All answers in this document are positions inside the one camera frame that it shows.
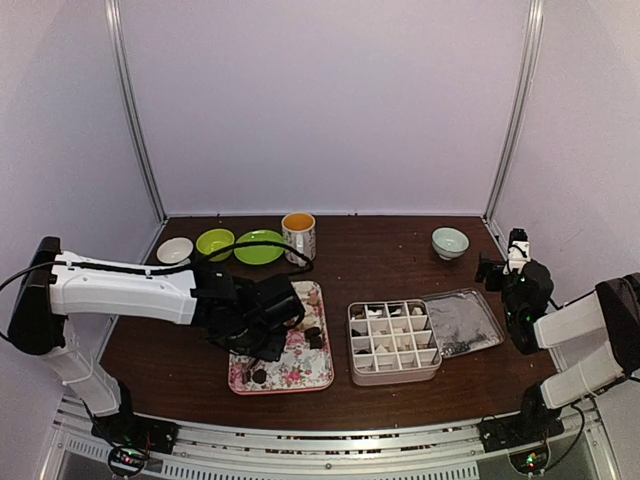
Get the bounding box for pink rabbit tin lid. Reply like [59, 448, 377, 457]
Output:
[424, 288, 505, 359]

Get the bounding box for floral pink tray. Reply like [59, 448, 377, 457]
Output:
[227, 281, 334, 396]

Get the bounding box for pink divided tin box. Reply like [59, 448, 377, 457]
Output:
[346, 299, 442, 387]

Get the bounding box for metal serving tongs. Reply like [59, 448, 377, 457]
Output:
[241, 358, 266, 384]

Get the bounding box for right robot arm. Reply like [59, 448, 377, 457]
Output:
[475, 246, 639, 442]

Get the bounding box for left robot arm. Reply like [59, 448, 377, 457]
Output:
[3, 237, 305, 444]

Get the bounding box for pale blue tea bowl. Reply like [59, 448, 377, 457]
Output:
[431, 227, 470, 261]

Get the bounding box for green plate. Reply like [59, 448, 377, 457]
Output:
[234, 229, 284, 266]

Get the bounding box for green bowl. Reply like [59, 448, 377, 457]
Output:
[196, 228, 235, 259]

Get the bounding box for floral white mug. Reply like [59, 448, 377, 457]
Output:
[281, 212, 317, 260]

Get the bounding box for black white bowl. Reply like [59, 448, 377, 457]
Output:
[156, 237, 194, 266]

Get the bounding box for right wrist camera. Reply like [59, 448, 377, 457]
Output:
[503, 228, 531, 275]

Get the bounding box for right aluminium frame post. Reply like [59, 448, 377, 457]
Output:
[483, 0, 545, 225]

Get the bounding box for aluminium frame post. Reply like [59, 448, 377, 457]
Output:
[483, 0, 545, 225]
[105, 0, 167, 223]

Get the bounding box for front aluminium rail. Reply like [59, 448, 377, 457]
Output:
[36, 395, 621, 479]

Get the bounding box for left aluminium frame post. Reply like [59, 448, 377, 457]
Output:
[105, 0, 167, 223]

